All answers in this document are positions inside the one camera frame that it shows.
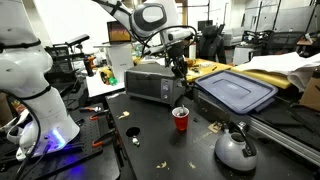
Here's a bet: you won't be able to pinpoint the orange black power drill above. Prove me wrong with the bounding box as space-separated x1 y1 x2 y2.
83 54 97 78

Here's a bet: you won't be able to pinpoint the brown cardboard box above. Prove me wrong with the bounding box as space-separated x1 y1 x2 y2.
299 75 320 113

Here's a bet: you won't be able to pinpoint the white flat board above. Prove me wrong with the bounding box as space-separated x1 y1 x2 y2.
85 71 126 98

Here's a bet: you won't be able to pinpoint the black office chair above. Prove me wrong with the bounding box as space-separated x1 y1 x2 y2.
197 24 227 64

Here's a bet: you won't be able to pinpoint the yellow crumb streak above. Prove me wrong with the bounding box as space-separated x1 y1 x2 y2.
192 130 213 144

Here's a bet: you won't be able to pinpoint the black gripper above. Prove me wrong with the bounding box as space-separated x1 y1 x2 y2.
165 40 189 80

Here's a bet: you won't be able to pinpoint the white laptop stand box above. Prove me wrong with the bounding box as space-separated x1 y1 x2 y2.
103 42 135 84

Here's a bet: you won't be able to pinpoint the black mesh chair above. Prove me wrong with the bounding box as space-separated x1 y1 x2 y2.
243 29 306 55

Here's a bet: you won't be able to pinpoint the yellow tape roll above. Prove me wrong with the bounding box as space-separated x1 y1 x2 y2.
99 66 115 84

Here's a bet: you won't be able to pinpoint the yellow table top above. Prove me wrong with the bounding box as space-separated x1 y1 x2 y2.
184 58 294 90

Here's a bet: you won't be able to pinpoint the grey toaster oven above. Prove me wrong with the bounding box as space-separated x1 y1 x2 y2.
124 63 187 107

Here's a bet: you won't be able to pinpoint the blue plastic bin lid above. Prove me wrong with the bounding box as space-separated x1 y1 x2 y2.
194 69 279 115

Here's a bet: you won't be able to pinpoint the aluminium profile rail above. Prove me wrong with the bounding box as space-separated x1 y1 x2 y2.
249 117 320 165

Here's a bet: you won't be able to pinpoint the pale torn tape scrap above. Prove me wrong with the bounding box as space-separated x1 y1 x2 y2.
117 110 131 120

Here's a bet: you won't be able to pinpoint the red plastic cup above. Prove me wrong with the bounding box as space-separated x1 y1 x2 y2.
171 106 190 132

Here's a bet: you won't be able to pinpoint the large yellow crumb scrap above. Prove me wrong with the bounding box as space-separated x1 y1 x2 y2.
155 161 168 170

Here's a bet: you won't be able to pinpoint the grey kettle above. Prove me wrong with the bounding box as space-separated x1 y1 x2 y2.
214 121 259 172

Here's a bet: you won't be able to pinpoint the white cylinder bottle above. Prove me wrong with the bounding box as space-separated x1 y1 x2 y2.
188 42 198 60

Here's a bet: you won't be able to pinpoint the black optical breadboard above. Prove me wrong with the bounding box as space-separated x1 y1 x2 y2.
0 111 104 180

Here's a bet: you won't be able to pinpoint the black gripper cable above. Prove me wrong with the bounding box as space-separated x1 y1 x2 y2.
139 24 198 68

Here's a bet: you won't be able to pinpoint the laptop screen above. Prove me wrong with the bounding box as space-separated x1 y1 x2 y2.
106 19 132 44

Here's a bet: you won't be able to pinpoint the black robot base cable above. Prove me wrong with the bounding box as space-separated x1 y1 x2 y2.
13 94 44 180

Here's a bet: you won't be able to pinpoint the black orange bar clamp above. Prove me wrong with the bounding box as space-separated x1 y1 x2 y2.
79 105 103 113
89 109 111 122
91 128 117 149

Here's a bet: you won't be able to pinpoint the white paper sheets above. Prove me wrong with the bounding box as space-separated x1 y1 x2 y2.
234 51 320 93

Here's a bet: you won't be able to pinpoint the black monitor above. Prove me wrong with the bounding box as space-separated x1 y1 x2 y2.
197 19 214 33

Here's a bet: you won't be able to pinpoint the black wire basket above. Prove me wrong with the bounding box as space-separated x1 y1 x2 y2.
43 44 79 83

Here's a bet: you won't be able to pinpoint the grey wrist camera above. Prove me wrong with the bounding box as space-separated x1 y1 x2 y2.
166 28 195 43

